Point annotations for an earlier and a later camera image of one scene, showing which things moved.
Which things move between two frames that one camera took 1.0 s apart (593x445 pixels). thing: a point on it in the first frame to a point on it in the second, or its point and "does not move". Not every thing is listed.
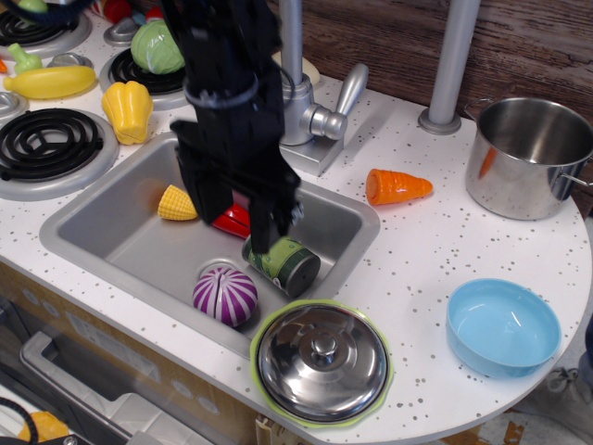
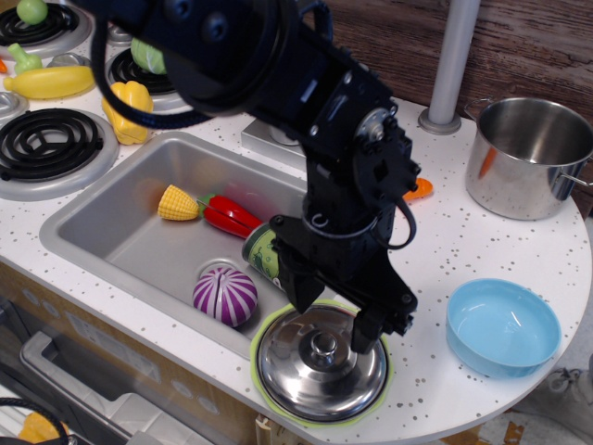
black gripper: [234, 146] to [358, 267]
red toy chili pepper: [236, 221] does not move
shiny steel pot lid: [322, 362] does not move
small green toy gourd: [23, 61] does not move
